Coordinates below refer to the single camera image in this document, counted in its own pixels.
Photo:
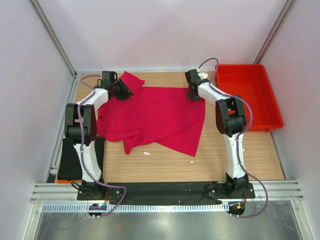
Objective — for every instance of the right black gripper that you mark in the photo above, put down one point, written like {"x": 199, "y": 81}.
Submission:
{"x": 194, "y": 98}

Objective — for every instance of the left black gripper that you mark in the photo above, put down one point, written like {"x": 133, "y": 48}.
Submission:
{"x": 126, "y": 93}

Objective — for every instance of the magenta t shirt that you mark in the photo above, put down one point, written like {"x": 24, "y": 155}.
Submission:
{"x": 162, "y": 115}

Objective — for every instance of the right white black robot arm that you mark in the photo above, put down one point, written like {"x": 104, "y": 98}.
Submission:
{"x": 230, "y": 119}

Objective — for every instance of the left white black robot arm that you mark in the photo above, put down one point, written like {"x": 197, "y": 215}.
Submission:
{"x": 80, "y": 126}

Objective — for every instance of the red plastic bin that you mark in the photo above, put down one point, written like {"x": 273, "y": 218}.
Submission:
{"x": 251, "y": 82}

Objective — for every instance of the black folded t shirt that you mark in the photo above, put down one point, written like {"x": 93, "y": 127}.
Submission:
{"x": 70, "y": 167}

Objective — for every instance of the orange folded t shirt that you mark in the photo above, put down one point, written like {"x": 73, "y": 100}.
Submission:
{"x": 62, "y": 181}

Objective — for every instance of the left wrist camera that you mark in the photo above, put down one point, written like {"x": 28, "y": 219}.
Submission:
{"x": 108, "y": 78}

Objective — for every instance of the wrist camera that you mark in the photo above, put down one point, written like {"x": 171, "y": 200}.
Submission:
{"x": 193, "y": 76}
{"x": 108, "y": 78}

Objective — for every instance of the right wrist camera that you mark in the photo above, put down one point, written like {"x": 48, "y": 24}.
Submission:
{"x": 193, "y": 76}

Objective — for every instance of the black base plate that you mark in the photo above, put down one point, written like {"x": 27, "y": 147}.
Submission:
{"x": 194, "y": 193}

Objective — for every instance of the left aluminium corner post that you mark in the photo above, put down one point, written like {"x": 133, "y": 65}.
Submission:
{"x": 52, "y": 35}

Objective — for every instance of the aluminium corner post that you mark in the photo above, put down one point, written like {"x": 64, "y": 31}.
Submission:
{"x": 280, "y": 19}
{"x": 52, "y": 35}

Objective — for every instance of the right aluminium corner post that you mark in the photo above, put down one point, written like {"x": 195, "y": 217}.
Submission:
{"x": 280, "y": 19}

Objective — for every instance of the slotted grey cable duct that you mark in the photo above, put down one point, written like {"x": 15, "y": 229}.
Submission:
{"x": 101, "y": 208}

